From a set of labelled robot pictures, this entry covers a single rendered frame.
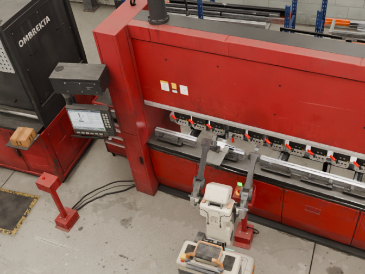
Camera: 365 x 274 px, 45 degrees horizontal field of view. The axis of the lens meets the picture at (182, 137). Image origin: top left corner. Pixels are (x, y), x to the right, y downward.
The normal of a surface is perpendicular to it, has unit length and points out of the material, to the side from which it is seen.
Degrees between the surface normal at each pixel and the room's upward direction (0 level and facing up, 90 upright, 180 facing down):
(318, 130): 90
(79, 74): 0
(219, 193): 48
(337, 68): 90
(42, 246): 0
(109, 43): 90
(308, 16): 90
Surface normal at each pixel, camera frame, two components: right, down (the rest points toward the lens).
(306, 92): -0.44, 0.66
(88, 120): -0.20, 0.70
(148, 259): -0.11, -0.71
